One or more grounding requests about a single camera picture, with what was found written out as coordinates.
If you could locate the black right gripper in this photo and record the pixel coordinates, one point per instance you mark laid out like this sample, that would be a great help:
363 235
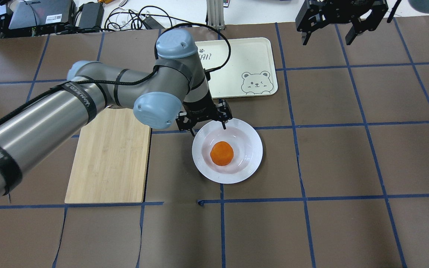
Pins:
339 11

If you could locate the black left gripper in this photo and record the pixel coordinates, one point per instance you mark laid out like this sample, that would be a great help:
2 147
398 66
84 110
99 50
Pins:
202 104

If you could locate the orange fruit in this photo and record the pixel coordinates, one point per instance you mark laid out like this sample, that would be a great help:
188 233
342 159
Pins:
222 153

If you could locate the white round plate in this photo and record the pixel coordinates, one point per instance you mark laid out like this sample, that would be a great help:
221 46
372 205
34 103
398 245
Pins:
245 142

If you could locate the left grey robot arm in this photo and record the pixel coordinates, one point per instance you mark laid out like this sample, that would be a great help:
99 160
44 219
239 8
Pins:
176 91

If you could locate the cream bear tray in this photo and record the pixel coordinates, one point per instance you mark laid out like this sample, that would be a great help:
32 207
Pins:
250 70

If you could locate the bamboo cutting board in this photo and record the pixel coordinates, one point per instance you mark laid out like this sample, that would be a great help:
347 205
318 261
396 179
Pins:
111 160

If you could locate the brown paper table cover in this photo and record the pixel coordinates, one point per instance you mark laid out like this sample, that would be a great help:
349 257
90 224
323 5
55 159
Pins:
344 180

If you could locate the black power brick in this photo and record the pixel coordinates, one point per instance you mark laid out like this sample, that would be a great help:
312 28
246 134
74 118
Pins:
90 16

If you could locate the black mini computer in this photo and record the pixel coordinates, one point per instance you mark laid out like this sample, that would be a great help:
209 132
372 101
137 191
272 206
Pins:
41 17

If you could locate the aluminium frame post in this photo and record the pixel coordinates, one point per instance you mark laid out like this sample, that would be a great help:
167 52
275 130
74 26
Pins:
215 14

